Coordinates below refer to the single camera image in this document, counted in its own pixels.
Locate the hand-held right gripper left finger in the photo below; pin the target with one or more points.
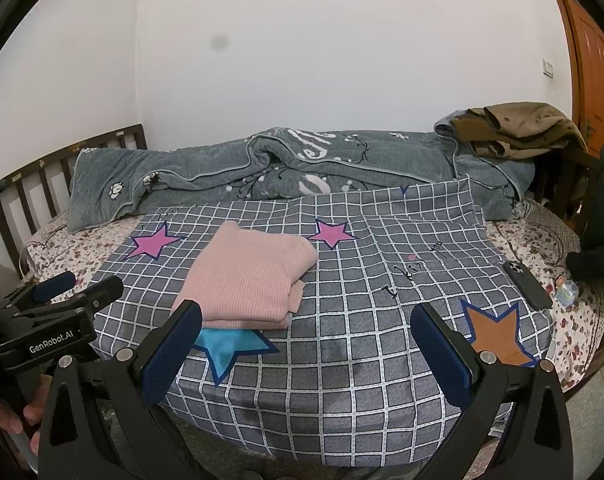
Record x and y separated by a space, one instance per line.
169 360

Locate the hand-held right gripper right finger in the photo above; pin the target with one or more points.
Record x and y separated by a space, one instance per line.
444 355

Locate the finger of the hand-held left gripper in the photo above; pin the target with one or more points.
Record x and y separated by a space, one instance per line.
51 286
101 291

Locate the pink knit sweater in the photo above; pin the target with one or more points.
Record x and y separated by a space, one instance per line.
242 275

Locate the person's left hand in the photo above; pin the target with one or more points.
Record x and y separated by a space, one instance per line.
34 405

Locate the grey checked star blanket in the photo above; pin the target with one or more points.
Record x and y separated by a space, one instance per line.
372 360

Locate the black smartphone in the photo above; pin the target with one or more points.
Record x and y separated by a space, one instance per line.
527 285

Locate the dark wooden headboard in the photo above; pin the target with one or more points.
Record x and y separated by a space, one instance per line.
26 175

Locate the small blue bottle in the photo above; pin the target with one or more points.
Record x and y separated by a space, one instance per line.
567 292

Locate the grey-green printed quilt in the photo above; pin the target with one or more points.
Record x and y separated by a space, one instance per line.
191 180

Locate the floral bed sheet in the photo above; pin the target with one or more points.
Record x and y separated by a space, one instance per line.
532 240

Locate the dark wooden footboard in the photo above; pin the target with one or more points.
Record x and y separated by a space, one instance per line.
554 170

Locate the brown jacket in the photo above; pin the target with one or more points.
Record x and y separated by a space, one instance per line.
517 127

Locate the orange wooden door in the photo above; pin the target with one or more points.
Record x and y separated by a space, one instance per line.
594 80

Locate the white wall switch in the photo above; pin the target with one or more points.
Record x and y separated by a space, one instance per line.
547 68

